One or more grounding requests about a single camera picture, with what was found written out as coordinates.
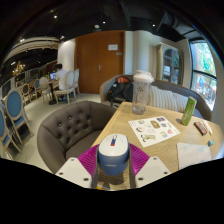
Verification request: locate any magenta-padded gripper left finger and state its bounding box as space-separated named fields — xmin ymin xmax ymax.
xmin=54 ymin=144 xmax=102 ymax=190

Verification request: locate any group of blue-backed chairs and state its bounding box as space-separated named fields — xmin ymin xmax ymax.
xmin=0 ymin=78 xmax=44 ymax=158

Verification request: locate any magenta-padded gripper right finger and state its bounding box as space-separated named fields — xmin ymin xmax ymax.
xmin=127 ymin=143 xmax=172 ymax=190

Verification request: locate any brown wooden door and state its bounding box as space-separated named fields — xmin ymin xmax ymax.
xmin=74 ymin=30 xmax=126 ymax=95

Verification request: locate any grey curved sofa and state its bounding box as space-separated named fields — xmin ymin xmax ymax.
xmin=99 ymin=73 xmax=213 ymax=122

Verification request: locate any clear shaker bottle white lid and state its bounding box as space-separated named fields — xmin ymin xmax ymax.
xmin=131 ymin=69 xmax=155 ymax=116

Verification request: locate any white dining chair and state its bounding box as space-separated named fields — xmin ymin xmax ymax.
xmin=53 ymin=69 xmax=76 ymax=105
xmin=73 ymin=68 xmax=81 ymax=96

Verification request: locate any green drink can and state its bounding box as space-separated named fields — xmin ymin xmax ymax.
xmin=180 ymin=95 xmax=198 ymax=127

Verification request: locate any person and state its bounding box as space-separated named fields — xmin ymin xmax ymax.
xmin=53 ymin=63 xmax=69 ymax=101

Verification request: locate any grey tufted armchair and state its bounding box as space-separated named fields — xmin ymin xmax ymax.
xmin=36 ymin=100 xmax=118 ymax=174

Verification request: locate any cream glass-door cabinet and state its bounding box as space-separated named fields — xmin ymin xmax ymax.
xmin=155 ymin=42 xmax=184 ymax=84

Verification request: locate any white sticker sheet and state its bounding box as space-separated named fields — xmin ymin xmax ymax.
xmin=127 ymin=115 xmax=181 ymax=148

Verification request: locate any gold chandelier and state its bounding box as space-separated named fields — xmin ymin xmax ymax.
xmin=12 ymin=61 xmax=26 ymax=77

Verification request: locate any white pen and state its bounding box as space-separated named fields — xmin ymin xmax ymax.
xmin=201 ymin=119 xmax=214 ymax=136

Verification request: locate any yellow table label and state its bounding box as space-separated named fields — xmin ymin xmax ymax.
xmin=97 ymin=181 xmax=111 ymax=191

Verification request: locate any blue and white computer mouse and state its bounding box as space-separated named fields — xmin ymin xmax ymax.
xmin=96 ymin=133 xmax=131 ymax=177

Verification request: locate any striped cushion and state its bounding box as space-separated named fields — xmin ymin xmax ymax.
xmin=148 ymin=85 xmax=189 ymax=113

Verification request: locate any black backpack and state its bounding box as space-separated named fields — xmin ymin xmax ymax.
xmin=105 ymin=75 xmax=134 ymax=103

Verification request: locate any pale printed mouse pad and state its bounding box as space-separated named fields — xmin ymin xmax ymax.
xmin=176 ymin=142 xmax=213 ymax=171

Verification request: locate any large window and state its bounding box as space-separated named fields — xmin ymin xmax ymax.
xmin=189 ymin=39 xmax=218 ymax=111

